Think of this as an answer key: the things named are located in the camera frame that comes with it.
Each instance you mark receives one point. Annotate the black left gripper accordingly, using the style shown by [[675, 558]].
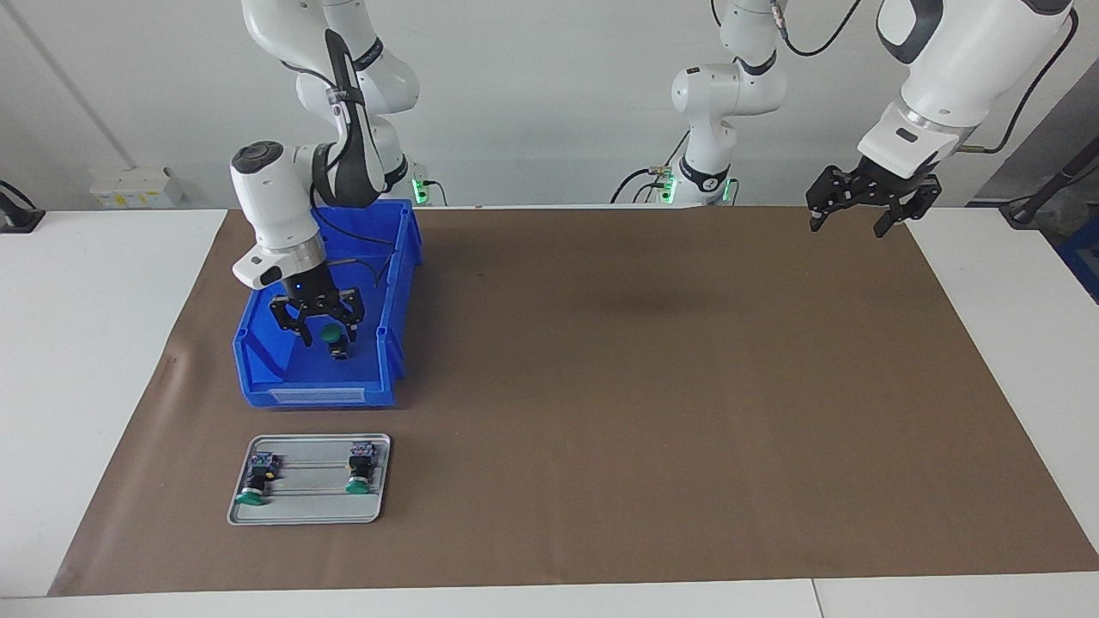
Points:
[[884, 182]]

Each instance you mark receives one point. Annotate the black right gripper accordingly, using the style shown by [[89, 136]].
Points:
[[309, 287]]

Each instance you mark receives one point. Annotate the green push button switch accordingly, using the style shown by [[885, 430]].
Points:
[[361, 468], [333, 336], [258, 476]]

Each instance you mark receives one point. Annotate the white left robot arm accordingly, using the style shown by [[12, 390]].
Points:
[[730, 90]]

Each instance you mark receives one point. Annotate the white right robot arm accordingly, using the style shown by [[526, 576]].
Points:
[[270, 206]]

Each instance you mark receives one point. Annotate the blue plastic storage bin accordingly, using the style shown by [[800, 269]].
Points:
[[318, 396]]

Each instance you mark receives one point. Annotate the black stand pole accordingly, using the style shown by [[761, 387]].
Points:
[[1043, 184]]

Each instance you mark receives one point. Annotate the grey metal tray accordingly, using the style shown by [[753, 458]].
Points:
[[318, 511]]

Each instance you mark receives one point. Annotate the blue crate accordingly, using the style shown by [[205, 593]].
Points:
[[1083, 262]]

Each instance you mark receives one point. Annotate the brown paper table mat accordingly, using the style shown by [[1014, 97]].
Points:
[[601, 429]]

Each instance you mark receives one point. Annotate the white wall socket box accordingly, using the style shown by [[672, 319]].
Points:
[[137, 187]]

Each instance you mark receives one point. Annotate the black clamp mount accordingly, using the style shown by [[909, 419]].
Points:
[[17, 219]]

